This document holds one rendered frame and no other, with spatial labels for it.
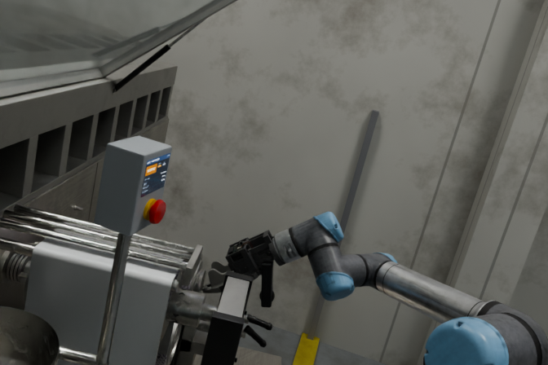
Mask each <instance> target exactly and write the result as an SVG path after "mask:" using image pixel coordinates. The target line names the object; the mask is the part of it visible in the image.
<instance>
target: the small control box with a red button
mask: <svg viewBox="0 0 548 365"><path fill-rule="evenodd" d="M171 151H172V146H170V145H167V144H164V143H160V142H158V141H154V140H151V139H147V138H144V137H141V136H135V137H132V138H128V139H123V140H119V141H116V142H112V143H108V144H107V146H106V151H105V156H104V165H103V171H102V176H101V181H100V186H99V195H98V200H97V205H96V211H95V220H94V223H95V224H96V225H98V226H102V227H105V228H108V229H109V230H112V231H116V232H119V233H121V234H123V235H128V236H130V235H133V234H135V233H136V232H138V231H140V230H142V229H144V228H145V227H146V226H149V225H150V224H158V223H159V222H160V221H161V220H162V219H163V217H164V214H165V211H166V203H165V202H164V201H163V200H162V197H163V192H164V188H165V184H166V176H167V172H168V167H169V163H170V155H171Z"/></svg>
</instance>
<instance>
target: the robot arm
mask: <svg viewBox="0 0 548 365"><path fill-rule="evenodd" d="M342 239H343V231H342V229H341V227H340V225H339V223H338V220H337V218H336V217H335V216H334V214H333V213H331V212H326V213H323V214H320V215H318V216H314V217H312V218H310V219H308V220H306V221H305V222H301V223H299V224H298V225H296V226H292V227H291V228H288V229H286V230H284V231H281V232H279V233H277V234H275V235H274V236H272V234H271V232H270V231H269V230H268V231H265V232H263V233H261V234H259V235H256V236H254V237H252V238H250V239H249V238H248V237H247V238H245V239H243V240H240V241H238V242H236V243H234V244H231V245H229V247H230V248H229V250H228V253H227V256H226V259H227V261H228V264H227V265H226V266H224V265H223V264H221V263H220V262H218V261H215V262H212V264H211V270H209V271H208V276H209V279H210V282H209V283H208V284H207V285H205V286H208V288H205V289H203V290H202V291H203V292H206V293H218V292H222V288H223V282H224V279H225V275H226V272H227V270H228V271H231V272H235V273H238V274H242V275H248V276H252V277H254V278H253V280H255V279H257V278H258V277H259V275H261V276H262V291H261V292H260V294H259V297H260V300H261V306H262V307H268V308H269V307H271V306H272V302H273V300H274V298H275V293H274V292H273V262H274V260H275V261H276V263H277V265H278V266H282V265H284V264H285V263H287V264H288V263H290V262H293V261H295V260H298V259H299V258H301V257H305V256H308V259H309V262H310V264H311V267H312V270H313V273H314V276H315V278H316V284H317V286H318V287H319V289H320V291H321V294H322V296H323V298H324V299H325V300H327V301H337V300H338V299H343V298H344V297H347V296H349V295H351V294H352V293H353V292H354V290H355V288H356V287H365V286H370V287H372V288H375V289H377V290H378V291H379V292H382V293H384V294H386V295H388V296H389V297H392V298H394V299H396V300H397V301H399V302H401V303H403V304H405V305H407V306H409V307H411V308H413V309H415V310H416V311H418V312H420V313H422V314H424V315H426V316H428V317H430V318H432V319H434V320H435V321H437V322H439V323H442V324H441V325H440V326H438V327H437V328H436V329H435V330H434V331H433V332H432V333H431V334H430V336H429V337H428V339H427V342H426V346H425V349H426V353H425V354H424V356H423V359H422V365H548V338H547V336H546V334H545V332H544V330H543V329H542V328H541V326H540V325H539V324H538V323H537V322H536V321H535V320H534V319H532V318H531V317H530V316H528V315H526V314H525V313H523V312H521V311H519V310H516V309H514V308H512V307H509V306H507V305H504V304H502V303H501V302H498V301H487V302H485V301H481V300H480V299H477V298H475V297H473V296H470V295H468V294H466V293H464V292H461V291H459V290H457V289H455V288H452V287H449V286H448V285H446V284H442V283H441V282H439V281H437V280H434V279H432V278H429V277H427V276H425V275H422V274H420V273H418V272H416V271H414V270H411V269H409V268H407V267H405V266H402V265H400V264H398V263H397V261H396V260H395V258H394V257H393V256H392V255H390V254H388V253H365V254H346V255H342V253H341V251H340V248H339V246H338V242H339V241H340V240H342ZM242 241H243V242H242ZM235 244H236V245H235Z"/></svg>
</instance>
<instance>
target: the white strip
mask: <svg viewBox="0 0 548 365"><path fill-rule="evenodd" d="M0 249H1V250H5V251H8V252H13V253H18V254H22V255H25V256H29V257H32V259H31V266H30V272H29V283H28V289H27V296H26V302H25V308H24V310H25V311H28V312H29V313H32V314H35V315H36V316H38V317H40V318H42V319H44V320H45V321H47V322H48V323H49V324H50V325H51V326H52V327H53V329H54V330H55V332H56V334H57V336H58V338H59V341H60V345H61V346H64V347H68V348H71V349H75V350H80V351H84V352H87V353H91V354H97V351H98V346H99V338H100V333H101V328H102V323H103V318H104V310H105V305H106V301H107V295H108V287H109V282H110V277H111V273H112V268H113V260H109V259H106V258H102V257H97V256H93V255H90V254H86V253H80V252H77V251H73V250H69V249H66V248H60V247H56V246H53V245H49V244H44V243H39V244H38V245H33V244H27V243H24V242H20V241H17V240H11V239H8V238H4V237H0ZM174 278H175V275H170V274H167V273H163V272H160V271H155V270H149V269H146V268H143V267H139V266H133V265H130V264H126V270H125V275H124V280H123V285H122V292H121V297H120V301H119V307H118V311H117V319H116V324H115V328H114V333H113V341H112V346H111V350H110V355H109V364H108V365H155V362H156V357H157V350H158V346H159V342H160V338H161V331H162V327H163V323H164V318H165V314H166V307H167V303H168V299H169V295H170V291H171V292H177V291H178V288H179V280H177V279H174Z"/></svg>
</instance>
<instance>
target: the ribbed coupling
mask: <svg viewBox="0 0 548 365"><path fill-rule="evenodd" d="M31 259H32V257H29V256H25V255H22V254H18V253H13V252H8V251H5V252H4V254H3V255H2V257H1V259H0V282H2V283H5V284H6V283H9V282H10V281H11V280H12V281H15V282H18V283H22V284H23V283H25V281H26V278H27V274H28V272H29V268H30V266H31Z"/></svg>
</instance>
